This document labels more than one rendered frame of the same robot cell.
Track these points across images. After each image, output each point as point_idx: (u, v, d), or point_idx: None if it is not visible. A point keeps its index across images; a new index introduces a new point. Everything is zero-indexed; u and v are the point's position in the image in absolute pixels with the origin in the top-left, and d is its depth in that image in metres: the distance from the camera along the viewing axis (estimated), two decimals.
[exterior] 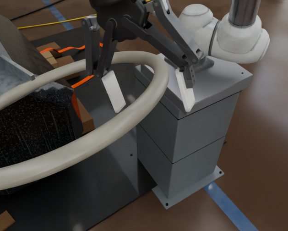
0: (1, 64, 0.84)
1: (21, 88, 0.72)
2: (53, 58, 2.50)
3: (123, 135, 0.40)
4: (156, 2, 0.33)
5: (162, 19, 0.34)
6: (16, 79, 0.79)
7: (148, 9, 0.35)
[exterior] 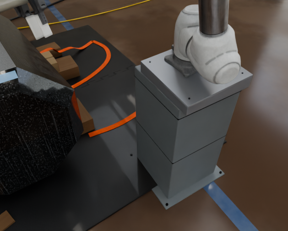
0: None
1: None
2: (53, 58, 2.50)
3: (0, 11, 0.72)
4: None
5: None
6: None
7: None
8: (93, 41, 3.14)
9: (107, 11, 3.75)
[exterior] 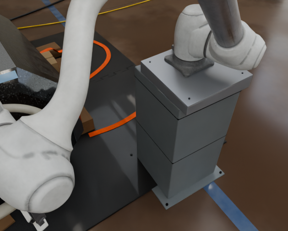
0: None
1: None
2: (53, 58, 2.50)
3: None
4: None
5: None
6: None
7: None
8: (93, 41, 3.14)
9: (107, 11, 3.75)
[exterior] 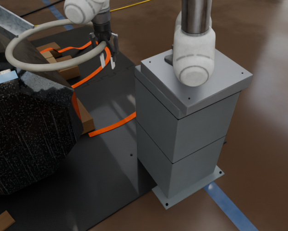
0: (6, 16, 1.42)
1: (28, 32, 1.36)
2: (53, 58, 2.50)
3: (96, 55, 1.17)
4: (116, 36, 1.18)
5: (114, 41, 1.19)
6: (19, 26, 1.40)
7: (111, 35, 1.18)
8: None
9: None
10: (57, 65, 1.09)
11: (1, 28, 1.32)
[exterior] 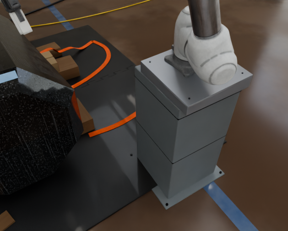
0: None
1: None
2: (53, 58, 2.50)
3: None
4: None
5: None
6: None
7: None
8: (93, 41, 3.14)
9: (107, 11, 3.75)
10: None
11: None
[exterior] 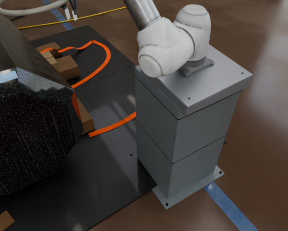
0: None
1: None
2: (53, 58, 2.50)
3: None
4: None
5: None
6: None
7: None
8: (93, 41, 3.14)
9: (107, 11, 3.75)
10: (48, 6, 1.50)
11: None
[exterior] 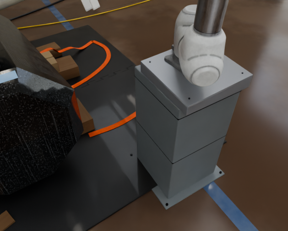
0: None
1: None
2: (53, 58, 2.50)
3: None
4: None
5: None
6: None
7: None
8: (93, 41, 3.14)
9: (107, 11, 3.75)
10: None
11: None
